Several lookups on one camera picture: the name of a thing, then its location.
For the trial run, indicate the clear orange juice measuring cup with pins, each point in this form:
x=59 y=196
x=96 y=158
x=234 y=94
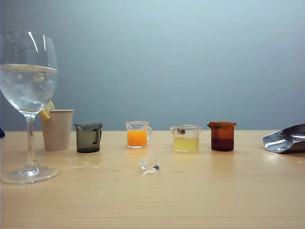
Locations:
x=137 y=139

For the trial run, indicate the clear yellow liquid measuring cup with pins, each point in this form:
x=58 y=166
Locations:
x=186 y=144

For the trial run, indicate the smoky grey measuring cup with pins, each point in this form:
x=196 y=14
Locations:
x=87 y=140

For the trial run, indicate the amber brown measuring cup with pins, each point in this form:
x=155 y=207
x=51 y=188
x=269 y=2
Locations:
x=221 y=138

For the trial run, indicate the white paper cup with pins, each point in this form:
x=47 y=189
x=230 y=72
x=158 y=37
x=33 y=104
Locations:
x=58 y=131

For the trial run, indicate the clear ice cube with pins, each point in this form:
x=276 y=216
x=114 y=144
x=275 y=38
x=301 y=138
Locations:
x=150 y=167

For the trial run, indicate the yellow lemon slice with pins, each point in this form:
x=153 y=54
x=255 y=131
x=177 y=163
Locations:
x=47 y=112

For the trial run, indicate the large clear wine glass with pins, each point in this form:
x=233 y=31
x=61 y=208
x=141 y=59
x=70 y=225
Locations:
x=28 y=83

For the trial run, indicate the silver foil bag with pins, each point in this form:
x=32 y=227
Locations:
x=286 y=140

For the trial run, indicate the dark blue object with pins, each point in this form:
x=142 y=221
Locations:
x=1 y=133

